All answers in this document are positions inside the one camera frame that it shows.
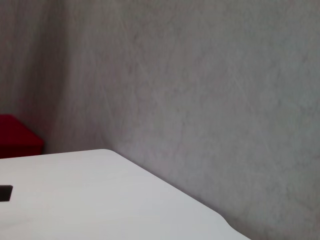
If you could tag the red box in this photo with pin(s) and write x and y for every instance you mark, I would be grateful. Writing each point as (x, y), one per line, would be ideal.
(17, 137)

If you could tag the black rectangular object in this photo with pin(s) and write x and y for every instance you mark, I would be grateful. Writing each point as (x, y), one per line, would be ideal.
(5, 193)

